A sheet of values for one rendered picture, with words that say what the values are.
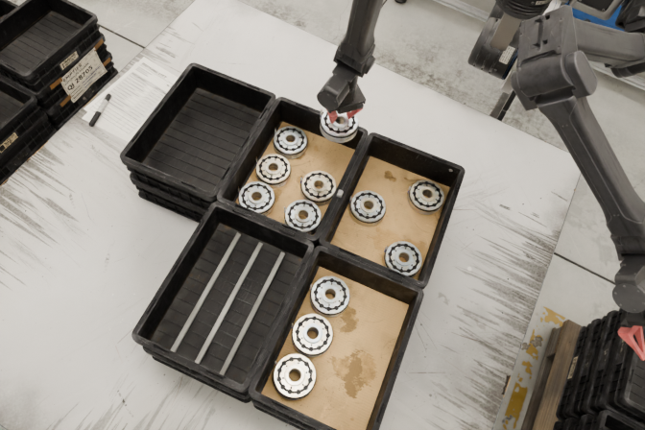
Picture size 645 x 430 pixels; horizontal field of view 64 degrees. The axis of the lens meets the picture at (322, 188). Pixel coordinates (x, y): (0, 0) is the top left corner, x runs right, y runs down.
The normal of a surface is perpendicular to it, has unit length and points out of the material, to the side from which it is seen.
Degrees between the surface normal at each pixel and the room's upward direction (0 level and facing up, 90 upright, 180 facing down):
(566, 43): 38
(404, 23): 0
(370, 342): 0
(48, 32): 0
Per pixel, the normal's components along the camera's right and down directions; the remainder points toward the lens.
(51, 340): 0.07, -0.49
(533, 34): -0.78, -0.31
